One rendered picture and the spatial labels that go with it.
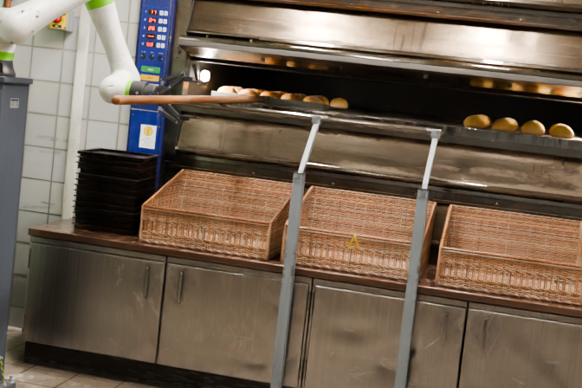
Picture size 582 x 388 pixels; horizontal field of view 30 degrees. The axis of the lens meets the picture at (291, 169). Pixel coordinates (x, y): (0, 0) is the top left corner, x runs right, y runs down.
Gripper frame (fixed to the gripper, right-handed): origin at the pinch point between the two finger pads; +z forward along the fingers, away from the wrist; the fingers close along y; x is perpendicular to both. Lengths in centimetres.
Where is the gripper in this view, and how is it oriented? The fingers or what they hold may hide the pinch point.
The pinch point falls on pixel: (197, 100)
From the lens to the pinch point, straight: 417.0
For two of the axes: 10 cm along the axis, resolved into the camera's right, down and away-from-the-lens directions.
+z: 9.6, 1.3, -2.3
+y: -1.1, 9.9, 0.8
